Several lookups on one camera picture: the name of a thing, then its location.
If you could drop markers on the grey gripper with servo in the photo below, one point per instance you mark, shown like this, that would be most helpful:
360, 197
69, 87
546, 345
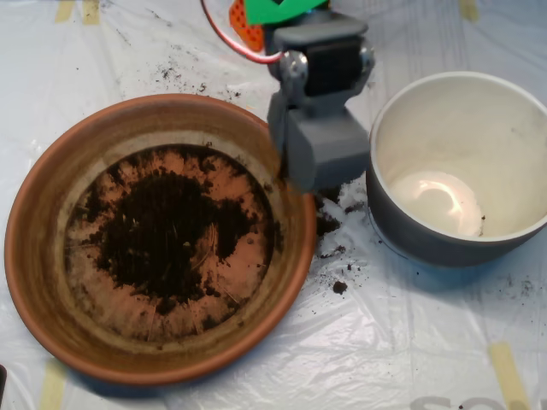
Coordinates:
329, 147

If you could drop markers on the dark soil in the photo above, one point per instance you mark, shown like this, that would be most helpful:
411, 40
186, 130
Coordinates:
162, 222

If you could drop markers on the spilled soil pile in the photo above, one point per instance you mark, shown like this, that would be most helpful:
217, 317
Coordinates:
327, 224

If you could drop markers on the dark brown crumb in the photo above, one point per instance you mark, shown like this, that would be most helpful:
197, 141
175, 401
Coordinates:
339, 287

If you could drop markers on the white ceramic pot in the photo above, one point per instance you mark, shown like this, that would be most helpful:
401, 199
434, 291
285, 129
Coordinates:
470, 128

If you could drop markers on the terracotta saucer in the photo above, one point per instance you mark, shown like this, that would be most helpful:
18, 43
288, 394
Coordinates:
42, 273

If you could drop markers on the beige masking tape strip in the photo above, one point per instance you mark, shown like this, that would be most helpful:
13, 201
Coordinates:
90, 10
508, 376
468, 8
53, 384
64, 10

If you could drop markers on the clear plastic cover sheet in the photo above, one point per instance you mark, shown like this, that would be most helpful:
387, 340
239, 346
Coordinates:
384, 341

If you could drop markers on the black object at edge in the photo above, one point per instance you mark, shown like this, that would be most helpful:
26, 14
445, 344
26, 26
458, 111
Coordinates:
2, 380

